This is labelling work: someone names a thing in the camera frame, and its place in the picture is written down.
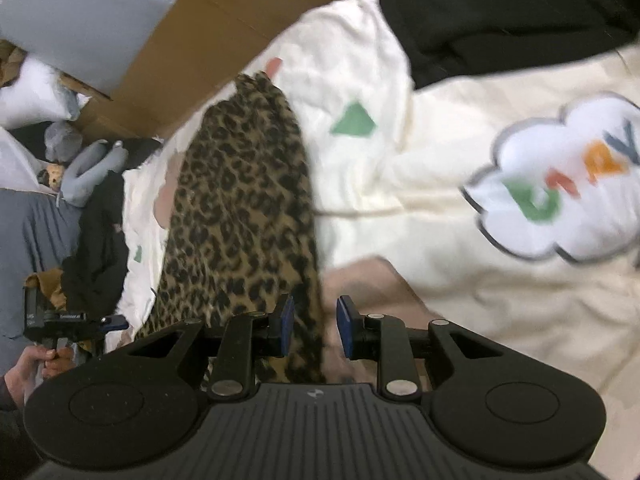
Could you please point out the white pillow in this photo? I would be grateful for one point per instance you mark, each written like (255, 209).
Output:
(30, 95)

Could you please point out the grey neck pillow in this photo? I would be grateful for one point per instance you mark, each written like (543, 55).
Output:
(85, 175)

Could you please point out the black crumpled cloth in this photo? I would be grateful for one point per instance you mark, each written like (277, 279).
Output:
(142, 152)

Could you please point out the grey cabinet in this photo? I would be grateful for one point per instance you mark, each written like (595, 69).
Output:
(90, 20)

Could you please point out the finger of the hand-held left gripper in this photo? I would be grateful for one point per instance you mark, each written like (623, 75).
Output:
(115, 322)

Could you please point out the brown garment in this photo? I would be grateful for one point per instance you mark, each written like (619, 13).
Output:
(50, 285)

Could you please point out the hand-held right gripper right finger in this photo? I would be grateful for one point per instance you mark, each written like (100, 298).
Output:
(345, 330)

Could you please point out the small plush doll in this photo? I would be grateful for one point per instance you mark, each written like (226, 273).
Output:
(50, 177)

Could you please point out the cream bear print blanket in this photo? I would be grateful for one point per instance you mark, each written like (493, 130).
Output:
(450, 125)

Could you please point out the crumpled cardboard pieces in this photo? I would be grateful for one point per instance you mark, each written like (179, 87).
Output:
(12, 60)

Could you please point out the brown cardboard sheet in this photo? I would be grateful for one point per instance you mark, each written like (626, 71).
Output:
(200, 40)

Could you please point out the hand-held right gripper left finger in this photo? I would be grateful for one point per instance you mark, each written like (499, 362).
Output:
(287, 325)

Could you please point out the clear plastic bag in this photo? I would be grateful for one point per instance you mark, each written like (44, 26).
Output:
(62, 140)

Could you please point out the leopard print garment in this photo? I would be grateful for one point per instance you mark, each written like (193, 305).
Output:
(240, 200)

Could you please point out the small cardboard box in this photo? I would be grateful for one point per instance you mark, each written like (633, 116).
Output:
(90, 110)

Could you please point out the folded black garment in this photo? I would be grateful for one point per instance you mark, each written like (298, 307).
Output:
(500, 15)

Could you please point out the person's left hand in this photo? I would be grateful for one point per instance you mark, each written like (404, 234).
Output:
(30, 375)

